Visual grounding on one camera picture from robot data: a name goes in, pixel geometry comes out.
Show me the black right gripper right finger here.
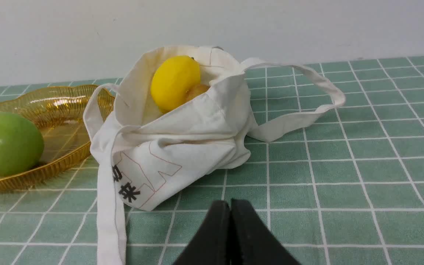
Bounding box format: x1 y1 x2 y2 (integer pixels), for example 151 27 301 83
231 198 300 265

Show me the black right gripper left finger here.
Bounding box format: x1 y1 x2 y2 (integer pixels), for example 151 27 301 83
173 200 230 265

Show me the yellow lemon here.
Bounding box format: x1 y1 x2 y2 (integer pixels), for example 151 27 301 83
150 55 201 113

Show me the white canvas tote bag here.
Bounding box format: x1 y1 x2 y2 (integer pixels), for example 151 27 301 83
83 45 346 265

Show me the brown kiwi fruit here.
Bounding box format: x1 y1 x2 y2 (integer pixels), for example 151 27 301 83
185 84 210 102

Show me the green checkered tablecloth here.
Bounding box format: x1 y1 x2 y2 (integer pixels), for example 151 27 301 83
0 56 424 265

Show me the green apple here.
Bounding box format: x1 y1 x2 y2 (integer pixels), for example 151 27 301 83
0 112 45 177

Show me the amber wire fruit basket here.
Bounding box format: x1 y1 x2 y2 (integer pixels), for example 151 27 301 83
0 84 97 193

